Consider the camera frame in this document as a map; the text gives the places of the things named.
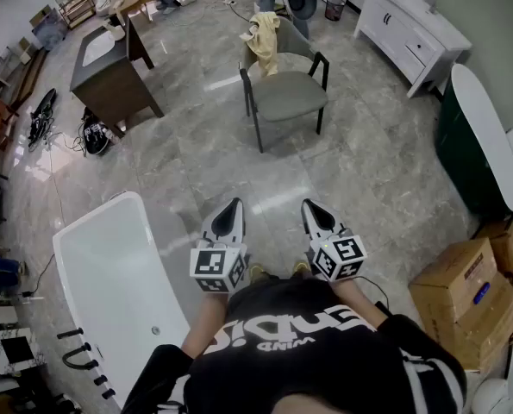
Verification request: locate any pale yellow clothing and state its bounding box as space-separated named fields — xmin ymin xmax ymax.
xmin=239 ymin=11 xmax=282 ymax=78

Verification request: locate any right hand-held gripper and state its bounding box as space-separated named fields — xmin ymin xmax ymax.
xmin=300 ymin=198 xmax=367 ymax=284

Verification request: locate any light wooden round table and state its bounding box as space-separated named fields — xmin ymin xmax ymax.
xmin=108 ymin=0 xmax=159 ymax=28

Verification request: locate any grey chair with black legs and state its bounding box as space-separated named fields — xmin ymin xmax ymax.
xmin=238 ymin=15 xmax=331 ymax=154

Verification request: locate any green bathtub with white rim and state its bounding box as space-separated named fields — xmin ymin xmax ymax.
xmin=434 ymin=63 xmax=513 ymax=220

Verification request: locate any black wire waste basket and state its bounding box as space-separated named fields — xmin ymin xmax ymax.
xmin=324 ymin=0 xmax=347 ymax=22

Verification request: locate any white basin faucet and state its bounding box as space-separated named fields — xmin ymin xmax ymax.
xmin=100 ymin=16 xmax=127 ymax=42

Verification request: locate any white sideboard cabinet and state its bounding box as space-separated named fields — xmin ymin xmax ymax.
xmin=353 ymin=0 xmax=473 ymax=100

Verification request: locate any black long bag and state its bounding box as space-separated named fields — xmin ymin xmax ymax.
xmin=27 ymin=87 xmax=59 ymax=148

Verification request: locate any dark wooden vanity with sink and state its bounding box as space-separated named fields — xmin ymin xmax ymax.
xmin=69 ymin=13 xmax=166 ymax=140

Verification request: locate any small cardboard box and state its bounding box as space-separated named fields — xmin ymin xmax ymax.
xmin=474 ymin=206 xmax=513 ymax=306

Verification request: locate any gold metal shelf rack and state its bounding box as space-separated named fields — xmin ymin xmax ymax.
xmin=57 ymin=0 xmax=98 ymax=30

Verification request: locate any black bathtub faucet set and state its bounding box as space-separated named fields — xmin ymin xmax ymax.
xmin=56 ymin=327 xmax=117 ymax=401

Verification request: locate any person's left forearm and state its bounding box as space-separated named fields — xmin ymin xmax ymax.
xmin=181 ymin=290 xmax=232 ymax=361

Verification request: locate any person's black printed t-shirt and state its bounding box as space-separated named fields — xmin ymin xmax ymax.
xmin=121 ymin=273 xmax=469 ymax=414

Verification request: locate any black cable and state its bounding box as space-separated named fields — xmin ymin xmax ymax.
xmin=21 ymin=252 xmax=57 ymax=298

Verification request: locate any large cardboard box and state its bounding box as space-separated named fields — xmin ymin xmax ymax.
xmin=408 ymin=236 xmax=513 ymax=373

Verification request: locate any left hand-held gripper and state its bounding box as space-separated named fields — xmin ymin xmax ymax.
xmin=190 ymin=197 xmax=250 ymax=295

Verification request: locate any person's right forearm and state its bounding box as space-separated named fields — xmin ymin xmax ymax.
xmin=329 ymin=279 xmax=390 ymax=332

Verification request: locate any white toilet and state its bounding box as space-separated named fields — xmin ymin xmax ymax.
xmin=470 ymin=376 xmax=513 ymax=414

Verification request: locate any marble-pattern counter with black basin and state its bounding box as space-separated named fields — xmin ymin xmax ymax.
xmin=0 ymin=327 xmax=47 ymax=378

